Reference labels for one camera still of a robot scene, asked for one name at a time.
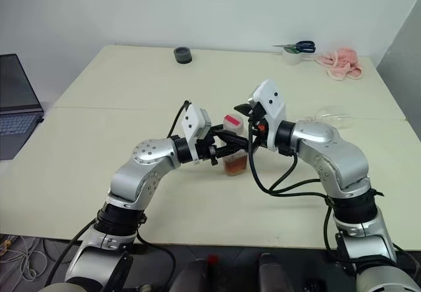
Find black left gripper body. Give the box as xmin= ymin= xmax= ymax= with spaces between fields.
xmin=197 ymin=126 xmax=220 ymax=167

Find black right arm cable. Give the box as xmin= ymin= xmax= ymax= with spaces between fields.
xmin=247 ymin=120 xmax=334 ymax=252

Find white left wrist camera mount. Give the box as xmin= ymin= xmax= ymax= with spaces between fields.
xmin=180 ymin=104 xmax=212 ymax=166

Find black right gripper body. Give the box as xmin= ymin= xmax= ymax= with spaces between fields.
xmin=247 ymin=102 xmax=270 ymax=149

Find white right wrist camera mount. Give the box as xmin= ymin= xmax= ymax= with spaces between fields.
xmin=247 ymin=78 xmax=287 ymax=152

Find blue handled scissors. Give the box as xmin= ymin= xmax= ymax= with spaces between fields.
xmin=272 ymin=40 xmax=317 ymax=54

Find white mug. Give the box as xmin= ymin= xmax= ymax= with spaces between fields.
xmin=282 ymin=45 xmax=312 ymax=66

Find grey laptop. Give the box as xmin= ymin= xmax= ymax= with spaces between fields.
xmin=0 ymin=53 xmax=45 ymax=161

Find pink cloth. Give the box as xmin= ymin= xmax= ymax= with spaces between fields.
xmin=315 ymin=47 xmax=364 ymax=82

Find dark rounded shape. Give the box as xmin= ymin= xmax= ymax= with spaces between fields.
xmin=170 ymin=258 xmax=215 ymax=292

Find white loose cable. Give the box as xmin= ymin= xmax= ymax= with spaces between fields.
xmin=0 ymin=235 xmax=47 ymax=281

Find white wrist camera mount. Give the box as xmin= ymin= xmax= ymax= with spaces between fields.
xmin=180 ymin=104 xmax=212 ymax=166
xmin=247 ymin=78 xmax=287 ymax=152

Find clear bottle with pink cap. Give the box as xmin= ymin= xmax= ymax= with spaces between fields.
xmin=220 ymin=114 xmax=249 ymax=177

